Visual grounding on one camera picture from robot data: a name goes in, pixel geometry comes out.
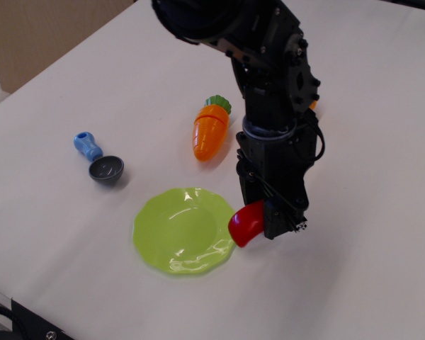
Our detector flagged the green plastic plate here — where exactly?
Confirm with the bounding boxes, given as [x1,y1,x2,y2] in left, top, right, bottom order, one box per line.
[132,188,235,275]

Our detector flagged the black corner bracket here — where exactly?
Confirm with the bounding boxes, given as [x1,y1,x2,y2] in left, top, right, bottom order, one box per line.
[11,300,74,340]

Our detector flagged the red white toy sushi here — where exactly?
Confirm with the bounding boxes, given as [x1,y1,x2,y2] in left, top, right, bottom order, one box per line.
[228,200,264,248]

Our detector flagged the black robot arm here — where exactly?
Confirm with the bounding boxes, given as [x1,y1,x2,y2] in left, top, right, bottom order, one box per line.
[152,1,325,247]

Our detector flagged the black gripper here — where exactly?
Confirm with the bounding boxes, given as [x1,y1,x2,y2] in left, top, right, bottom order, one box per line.
[236,109,325,239]

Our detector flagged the orange toy carrot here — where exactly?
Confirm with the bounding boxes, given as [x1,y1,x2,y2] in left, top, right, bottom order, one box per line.
[192,95,232,162]

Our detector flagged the blue handled grey ladle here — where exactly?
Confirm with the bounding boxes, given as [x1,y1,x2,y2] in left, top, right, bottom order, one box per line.
[74,132,124,185]

